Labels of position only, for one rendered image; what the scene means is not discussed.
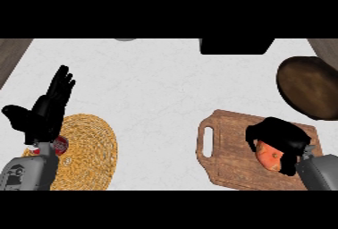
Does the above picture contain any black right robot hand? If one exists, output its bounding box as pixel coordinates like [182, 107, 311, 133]
[243, 116, 312, 177]

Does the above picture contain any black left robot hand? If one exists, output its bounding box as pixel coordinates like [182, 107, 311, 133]
[0, 64, 76, 146]

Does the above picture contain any brown wooden cutting board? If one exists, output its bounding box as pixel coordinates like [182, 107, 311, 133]
[194, 108, 324, 191]

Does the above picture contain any dark brown pan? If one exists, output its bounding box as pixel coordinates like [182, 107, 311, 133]
[274, 55, 338, 122]

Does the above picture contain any red can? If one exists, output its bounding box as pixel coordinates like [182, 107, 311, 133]
[30, 135, 69, 157]

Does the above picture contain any round woven straw placemat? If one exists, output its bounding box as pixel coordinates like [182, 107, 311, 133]
[18, 113, 119, 191]

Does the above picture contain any black appliance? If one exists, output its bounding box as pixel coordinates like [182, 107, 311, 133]
[197, 38, 275, 55]

